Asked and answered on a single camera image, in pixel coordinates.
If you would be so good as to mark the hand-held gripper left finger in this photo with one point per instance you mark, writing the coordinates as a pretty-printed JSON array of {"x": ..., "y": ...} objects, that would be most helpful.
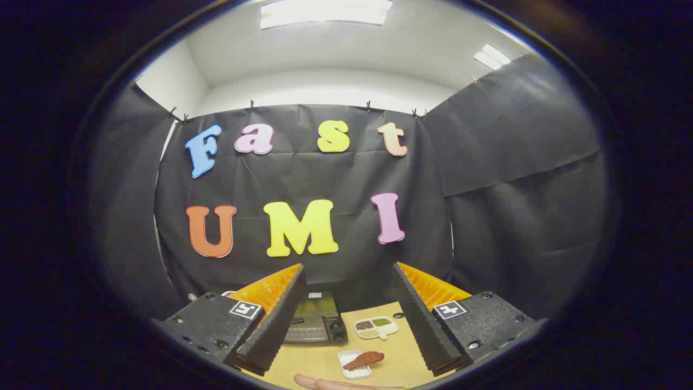
[{"x": 273, "y": 330}]

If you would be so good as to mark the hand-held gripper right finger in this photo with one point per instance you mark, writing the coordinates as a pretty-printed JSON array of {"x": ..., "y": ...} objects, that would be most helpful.
[{"x": 427, "y": 330}]

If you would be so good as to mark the black toaster oven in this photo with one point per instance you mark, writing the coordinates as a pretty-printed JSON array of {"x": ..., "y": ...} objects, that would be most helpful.
[{"x": 316, "y": 325}]

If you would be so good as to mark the brown meat steak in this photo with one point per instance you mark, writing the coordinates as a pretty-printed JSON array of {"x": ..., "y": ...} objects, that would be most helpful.
[{"x": 365, "y": 359}]

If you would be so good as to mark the white divided dish with beans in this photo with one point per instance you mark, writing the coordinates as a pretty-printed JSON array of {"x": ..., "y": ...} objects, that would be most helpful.
[{"x": 375, "y": 326}]

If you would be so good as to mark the white rectangular tray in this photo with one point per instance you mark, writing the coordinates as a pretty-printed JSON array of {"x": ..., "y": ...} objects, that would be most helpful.
[{"x": 351, "y": 374}]

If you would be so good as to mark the small ceiling light panel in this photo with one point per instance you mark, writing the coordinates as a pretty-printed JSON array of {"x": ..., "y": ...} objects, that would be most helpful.
[{"x": 491, "y": 57}]

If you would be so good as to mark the large ceiling light panel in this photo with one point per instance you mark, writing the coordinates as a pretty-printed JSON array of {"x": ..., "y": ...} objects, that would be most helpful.
[{"x": 325, "y": 12}]

